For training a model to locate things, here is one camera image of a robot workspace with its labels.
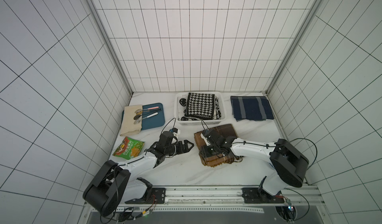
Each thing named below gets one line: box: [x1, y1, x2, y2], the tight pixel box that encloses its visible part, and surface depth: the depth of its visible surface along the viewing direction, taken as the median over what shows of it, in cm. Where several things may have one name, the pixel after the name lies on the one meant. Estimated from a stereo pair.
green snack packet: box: [112, 136, 145, 160], surface depth 90 cm
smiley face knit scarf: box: [177, 95, 213, 121], surface depth 102 cm
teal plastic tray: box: [121, 102, 166, 131], surface depth 105 cm
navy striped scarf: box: [230, 95, 275, 122], surface depth 109 cm
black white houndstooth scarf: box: [185, 92, 222, 120], surface depth 102 cm
